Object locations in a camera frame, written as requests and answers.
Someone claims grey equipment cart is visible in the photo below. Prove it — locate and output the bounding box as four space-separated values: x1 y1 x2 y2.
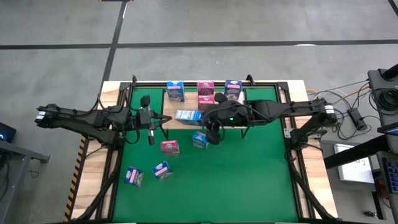
367 63 398 128

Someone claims black control keypad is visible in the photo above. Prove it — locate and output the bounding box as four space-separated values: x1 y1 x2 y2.
381 151 398 195

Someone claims white board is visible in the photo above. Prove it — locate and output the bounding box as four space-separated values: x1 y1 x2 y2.
334 143 376 184

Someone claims blue Rice Krispies cereal box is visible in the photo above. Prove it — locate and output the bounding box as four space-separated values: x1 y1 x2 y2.
166 81 186 103
192 131 210 150
174 109 205 126

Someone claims tablet with blue screen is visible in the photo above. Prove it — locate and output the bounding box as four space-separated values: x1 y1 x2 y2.
377 122 398 137

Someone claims green table mat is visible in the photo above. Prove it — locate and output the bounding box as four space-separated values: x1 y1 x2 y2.
112 86 299 223

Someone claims magenta Raisin Bran cereal box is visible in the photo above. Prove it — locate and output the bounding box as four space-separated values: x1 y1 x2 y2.
197 95 215 113
160 139 180 156
197 80 215 96

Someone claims navy Frosted Flakes cereal box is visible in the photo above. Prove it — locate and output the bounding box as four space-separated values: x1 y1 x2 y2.
124 167 144 188
152 160 174 181
223 80 243 101

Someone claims black orange hazard tape strip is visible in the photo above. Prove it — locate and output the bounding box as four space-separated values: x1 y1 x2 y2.
63 139 86 222

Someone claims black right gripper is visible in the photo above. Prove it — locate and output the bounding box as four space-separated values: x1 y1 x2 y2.
203 92 240 146

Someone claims coiled black cable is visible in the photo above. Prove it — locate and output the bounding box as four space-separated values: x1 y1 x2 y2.
369 88 398 113

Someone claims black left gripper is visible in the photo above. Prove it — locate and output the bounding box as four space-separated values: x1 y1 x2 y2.
136 95 173 146

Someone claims grey metal desk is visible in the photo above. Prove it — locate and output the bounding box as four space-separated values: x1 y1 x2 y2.
0 139 50 224

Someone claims black aluminium table frame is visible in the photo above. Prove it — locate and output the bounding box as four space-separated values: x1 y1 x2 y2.
67 80 340 224

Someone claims black metal beam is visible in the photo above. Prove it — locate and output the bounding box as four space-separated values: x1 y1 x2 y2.
323 134 398 170

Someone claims dark device with blue light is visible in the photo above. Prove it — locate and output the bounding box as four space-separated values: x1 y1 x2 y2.
0 122 17 143

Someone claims black power adapter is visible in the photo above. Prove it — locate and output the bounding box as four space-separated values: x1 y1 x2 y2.
347 108 368 131

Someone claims wooden shelf with black frame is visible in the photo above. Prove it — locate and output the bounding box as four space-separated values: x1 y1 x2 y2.
160 88 251 140

